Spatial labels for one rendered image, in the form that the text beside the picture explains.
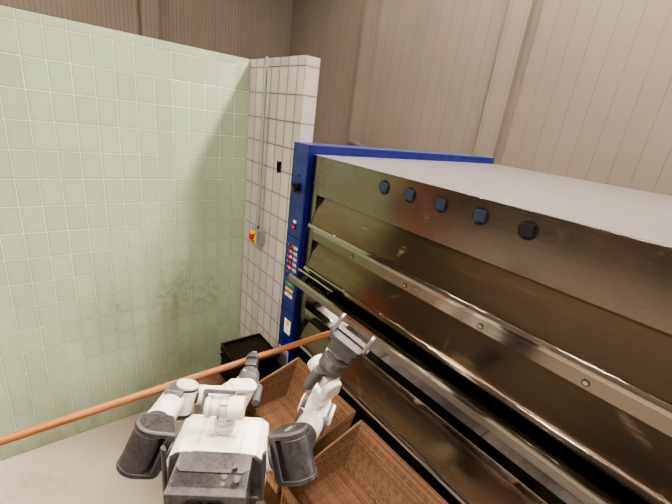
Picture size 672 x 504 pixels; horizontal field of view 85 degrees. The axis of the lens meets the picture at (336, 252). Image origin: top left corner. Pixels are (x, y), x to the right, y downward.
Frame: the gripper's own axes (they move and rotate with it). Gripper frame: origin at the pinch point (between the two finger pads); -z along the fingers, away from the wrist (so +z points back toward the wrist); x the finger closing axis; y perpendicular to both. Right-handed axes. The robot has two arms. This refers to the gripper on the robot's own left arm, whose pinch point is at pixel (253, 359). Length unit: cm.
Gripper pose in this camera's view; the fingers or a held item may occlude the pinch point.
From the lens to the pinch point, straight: 185.9
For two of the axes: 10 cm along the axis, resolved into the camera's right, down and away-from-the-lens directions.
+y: 9.9, 0.9, 0.9
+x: -1.2, 9.3, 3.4
